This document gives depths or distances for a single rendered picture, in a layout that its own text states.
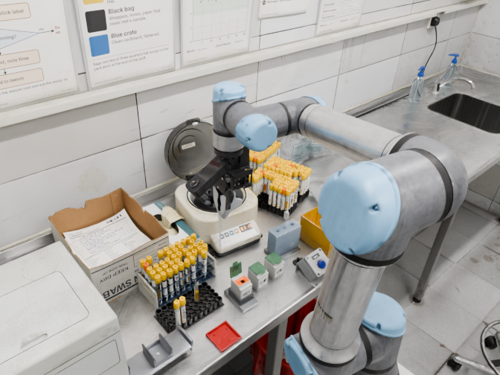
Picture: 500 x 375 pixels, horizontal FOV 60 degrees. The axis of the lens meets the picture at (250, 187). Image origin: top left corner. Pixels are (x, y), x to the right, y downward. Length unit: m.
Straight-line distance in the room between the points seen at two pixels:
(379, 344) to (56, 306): 0.63
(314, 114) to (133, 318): 0.73
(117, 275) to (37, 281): 0.32
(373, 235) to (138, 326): 0.82
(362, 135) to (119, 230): 0.89
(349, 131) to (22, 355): 0.69
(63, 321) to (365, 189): 0.60
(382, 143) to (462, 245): 2.41
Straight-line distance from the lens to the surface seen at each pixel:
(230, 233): 1.41
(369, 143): 0.78
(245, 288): 1.22
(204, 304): 1.25
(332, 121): 0.86
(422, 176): 0.62
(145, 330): 1.24
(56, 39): 1.28
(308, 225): 1.42
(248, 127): 0.88
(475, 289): 2.87
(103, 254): 1.36
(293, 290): 1.32
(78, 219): 1.46
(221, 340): 1.20
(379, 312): 0.97
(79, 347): 0.90
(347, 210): 0.59
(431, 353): 2.45
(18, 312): 0.95
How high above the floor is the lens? 1.85
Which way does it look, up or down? 35 degrees down
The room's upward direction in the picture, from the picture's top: 3 degrees clockwise
